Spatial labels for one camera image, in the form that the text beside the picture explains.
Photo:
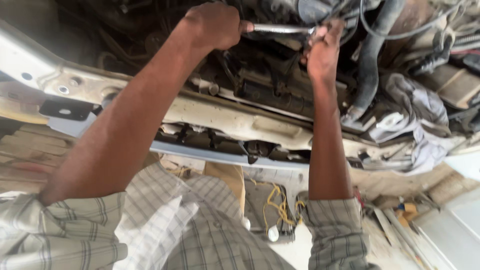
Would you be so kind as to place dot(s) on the person's right hand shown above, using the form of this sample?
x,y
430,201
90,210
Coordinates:
x,y
322,56

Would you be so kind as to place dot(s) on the person's left hand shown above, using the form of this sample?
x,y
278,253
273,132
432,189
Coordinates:
x,y
213,26

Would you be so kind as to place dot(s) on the person's right fingers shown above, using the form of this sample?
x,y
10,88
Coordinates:
x,y
325,33

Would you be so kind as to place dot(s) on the silver metal wrench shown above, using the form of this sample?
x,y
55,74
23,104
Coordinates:
x,y
281,28

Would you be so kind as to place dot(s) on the black car engine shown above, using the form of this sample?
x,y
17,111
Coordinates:
x,y
277,78

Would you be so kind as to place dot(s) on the grey crumpled rag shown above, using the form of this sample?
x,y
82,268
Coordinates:
x,y
416,120

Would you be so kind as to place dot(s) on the pile of scrap parts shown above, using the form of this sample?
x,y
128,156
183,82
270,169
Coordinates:
x,y
405,221

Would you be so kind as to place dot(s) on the plaid shirt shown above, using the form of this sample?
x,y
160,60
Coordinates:
x,y
157,228

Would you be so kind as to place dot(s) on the white car front frame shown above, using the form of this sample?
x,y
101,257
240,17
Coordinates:
x,y
210,112

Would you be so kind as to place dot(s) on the black plastic bracket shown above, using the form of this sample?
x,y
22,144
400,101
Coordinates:
x,y
65,109

